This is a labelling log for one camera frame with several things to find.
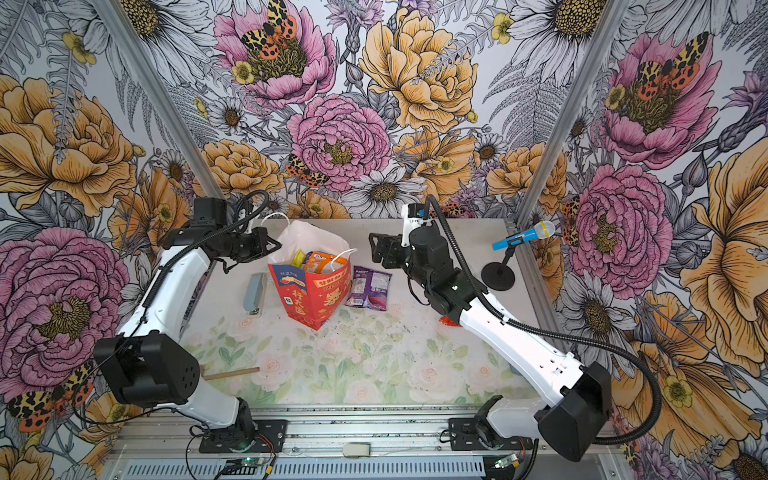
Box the purple snack packet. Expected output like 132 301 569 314
345 266 391 312

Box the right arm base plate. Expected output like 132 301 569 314
439 417 533 452

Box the yellow snack bag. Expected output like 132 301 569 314
290 250 306 268

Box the wooden stick tool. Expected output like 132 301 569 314
202 367 261 381

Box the blue toy microphone on stand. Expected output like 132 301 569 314
481 220 556 291

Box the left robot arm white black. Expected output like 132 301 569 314
93 190 281 452

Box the small red snack packet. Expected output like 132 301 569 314
439 316 460 328

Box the black corrugated cable right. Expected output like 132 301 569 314
422 193 663 446

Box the aluminium rail frame front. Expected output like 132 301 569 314
102 405 630 479

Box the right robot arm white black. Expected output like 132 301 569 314
368 204 611 462

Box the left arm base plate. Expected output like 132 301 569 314
199 419 288 454

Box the red paper gift bag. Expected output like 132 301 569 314
261 211 358 331

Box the orange snack packet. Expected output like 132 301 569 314
302 251 348 275

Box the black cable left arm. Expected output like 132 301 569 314
143 190 274 307

